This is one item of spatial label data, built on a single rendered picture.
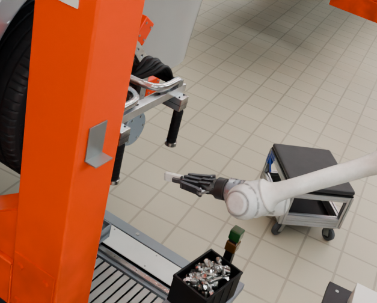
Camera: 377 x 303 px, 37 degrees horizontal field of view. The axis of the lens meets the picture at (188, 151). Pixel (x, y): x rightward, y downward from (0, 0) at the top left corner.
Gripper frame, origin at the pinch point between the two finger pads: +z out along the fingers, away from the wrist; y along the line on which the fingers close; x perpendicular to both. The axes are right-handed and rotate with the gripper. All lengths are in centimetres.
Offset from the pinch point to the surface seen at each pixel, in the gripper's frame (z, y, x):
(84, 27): -17, 66, -69
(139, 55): 19.9, -13.7, -38.2
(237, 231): -26.2, 5.1, 11.6
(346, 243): -44, -111, 85
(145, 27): 17, -14, -48
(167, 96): 3.7, -3.8, -28.4
